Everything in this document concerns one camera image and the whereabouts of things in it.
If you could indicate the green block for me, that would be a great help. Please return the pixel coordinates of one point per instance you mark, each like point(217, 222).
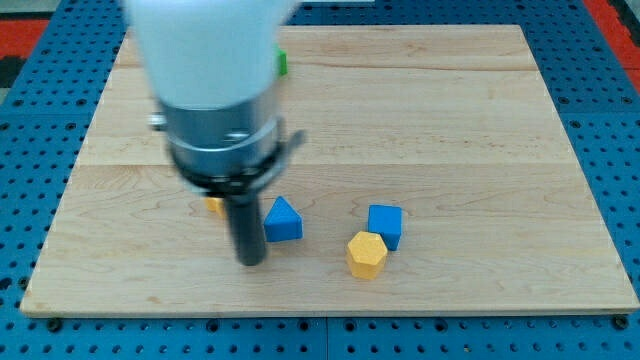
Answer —
point(282, 63)

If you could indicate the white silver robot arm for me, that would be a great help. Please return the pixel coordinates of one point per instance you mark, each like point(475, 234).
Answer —
point(213, 67)

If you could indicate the small yellow block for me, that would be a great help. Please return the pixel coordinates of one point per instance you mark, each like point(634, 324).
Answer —
point(215, 205)

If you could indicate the light wooden board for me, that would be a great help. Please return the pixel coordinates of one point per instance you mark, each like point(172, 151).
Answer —
point(453, 124)

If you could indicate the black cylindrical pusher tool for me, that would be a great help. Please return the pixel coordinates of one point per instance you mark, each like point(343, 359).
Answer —
point(245, 224)

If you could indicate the yellow hexagon block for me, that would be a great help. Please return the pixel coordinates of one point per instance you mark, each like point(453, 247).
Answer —
point(366, 255)

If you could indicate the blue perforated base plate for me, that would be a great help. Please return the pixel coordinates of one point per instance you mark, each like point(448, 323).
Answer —
point(49, 107)

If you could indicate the blue cube block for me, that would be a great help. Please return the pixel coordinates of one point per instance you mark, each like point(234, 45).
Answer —
point(386, 220)

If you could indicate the blue triangle block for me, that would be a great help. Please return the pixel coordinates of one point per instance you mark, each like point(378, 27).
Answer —
point(283, 222)

